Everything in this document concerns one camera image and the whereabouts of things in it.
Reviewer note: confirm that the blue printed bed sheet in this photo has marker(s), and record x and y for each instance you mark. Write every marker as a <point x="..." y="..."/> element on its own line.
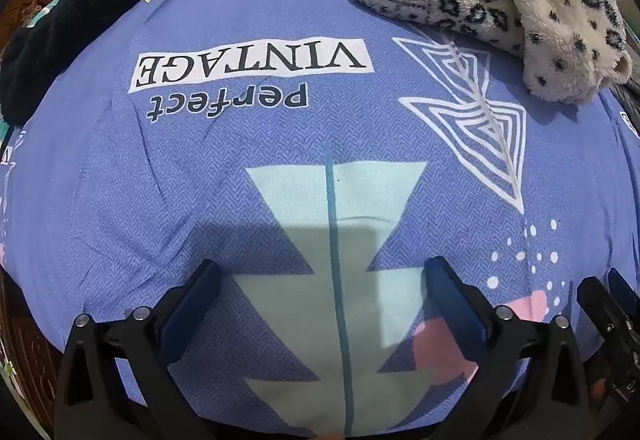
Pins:
<point x="250" y="145"/>

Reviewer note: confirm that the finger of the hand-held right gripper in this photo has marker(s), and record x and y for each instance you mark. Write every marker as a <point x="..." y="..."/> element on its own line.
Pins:
<point x="625" y="285"/>
<point x="607" y="315"/>

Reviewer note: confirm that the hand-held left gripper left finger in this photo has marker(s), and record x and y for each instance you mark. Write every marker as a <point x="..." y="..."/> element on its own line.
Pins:
<point x="192" y="310"/>

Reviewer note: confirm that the brown carved wooden bed frame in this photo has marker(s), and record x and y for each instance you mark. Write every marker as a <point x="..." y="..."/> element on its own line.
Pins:
<point x="30" y="360"/>

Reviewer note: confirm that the cream spotted fleece garment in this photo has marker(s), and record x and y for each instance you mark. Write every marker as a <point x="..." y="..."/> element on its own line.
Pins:
<point x="560" y="20"/>

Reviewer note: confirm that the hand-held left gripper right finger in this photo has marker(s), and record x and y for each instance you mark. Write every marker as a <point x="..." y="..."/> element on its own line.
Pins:
<point x="457" y="315"/>

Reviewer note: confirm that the dark navy fleece garment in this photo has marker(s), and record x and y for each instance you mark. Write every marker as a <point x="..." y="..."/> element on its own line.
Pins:
<point x="90" y="5"/>

